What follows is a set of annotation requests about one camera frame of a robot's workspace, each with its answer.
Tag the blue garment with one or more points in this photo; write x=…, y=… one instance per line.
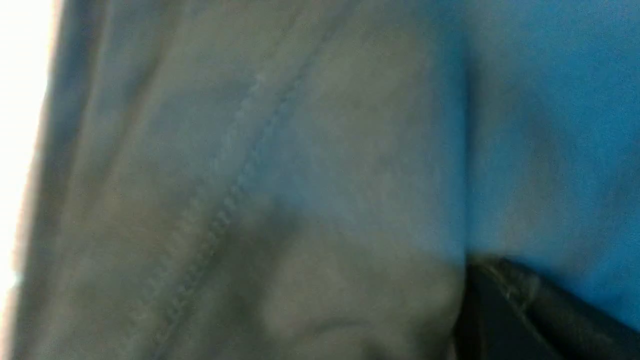
x=553, y=142

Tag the gray long-sleeved shirt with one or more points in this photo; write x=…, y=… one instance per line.
x=243, y=180

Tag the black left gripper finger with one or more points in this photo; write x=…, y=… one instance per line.
x=510, y=312

